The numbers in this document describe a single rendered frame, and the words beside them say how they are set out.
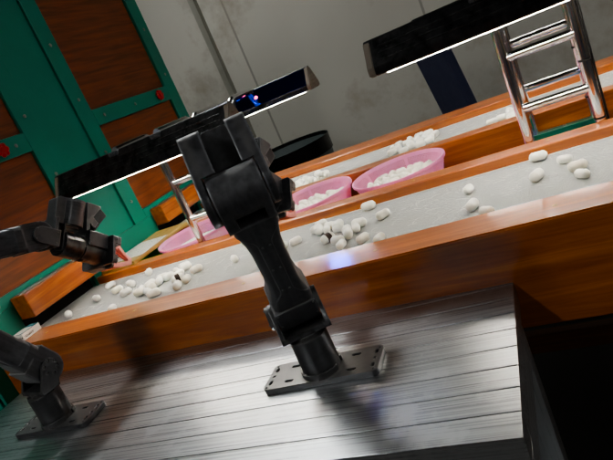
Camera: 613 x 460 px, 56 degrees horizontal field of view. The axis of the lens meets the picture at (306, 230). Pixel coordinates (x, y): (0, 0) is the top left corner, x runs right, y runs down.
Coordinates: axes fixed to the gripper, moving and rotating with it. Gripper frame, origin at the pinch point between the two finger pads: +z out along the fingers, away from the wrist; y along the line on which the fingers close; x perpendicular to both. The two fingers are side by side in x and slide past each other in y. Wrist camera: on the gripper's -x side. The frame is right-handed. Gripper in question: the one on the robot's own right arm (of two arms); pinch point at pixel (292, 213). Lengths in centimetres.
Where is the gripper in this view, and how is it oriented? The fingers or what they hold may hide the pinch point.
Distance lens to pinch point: 115.9
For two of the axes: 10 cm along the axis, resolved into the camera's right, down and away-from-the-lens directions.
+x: 0.7, 9.4, -3.4
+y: -8.6, 2.3, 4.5
